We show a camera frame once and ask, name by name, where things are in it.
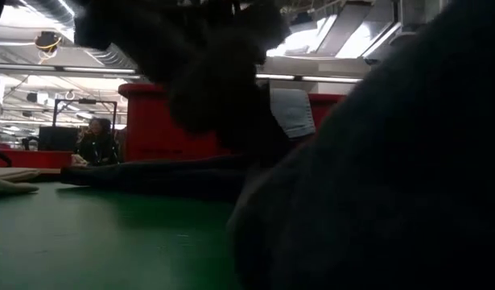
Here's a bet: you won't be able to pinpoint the red plastic laundry bin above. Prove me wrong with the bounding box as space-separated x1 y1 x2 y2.
118 83 347 163

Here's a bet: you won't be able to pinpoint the person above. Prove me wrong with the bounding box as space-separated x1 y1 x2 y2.
72 117 122 167

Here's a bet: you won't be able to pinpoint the white canvas tote bag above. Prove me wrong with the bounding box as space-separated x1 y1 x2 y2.
0 166 42 197

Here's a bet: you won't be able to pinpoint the red low background table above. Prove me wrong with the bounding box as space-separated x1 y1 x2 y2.
0 149 74 169

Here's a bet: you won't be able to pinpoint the yellow ceiling cable reel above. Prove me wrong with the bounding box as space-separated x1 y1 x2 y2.
34 31 64 62

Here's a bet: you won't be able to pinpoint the green table mat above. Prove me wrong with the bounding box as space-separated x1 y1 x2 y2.
0 180 248 290

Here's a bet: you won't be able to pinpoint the black background box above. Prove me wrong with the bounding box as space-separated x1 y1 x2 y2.
37 126 80 152

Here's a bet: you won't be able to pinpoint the dark blue denim jeans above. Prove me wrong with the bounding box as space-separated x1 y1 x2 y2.
60 0 495 290

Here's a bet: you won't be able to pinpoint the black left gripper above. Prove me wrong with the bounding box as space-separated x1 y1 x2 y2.
73 0 292 162

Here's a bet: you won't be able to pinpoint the light blue towel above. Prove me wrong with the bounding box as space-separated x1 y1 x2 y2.
270 87 316 139

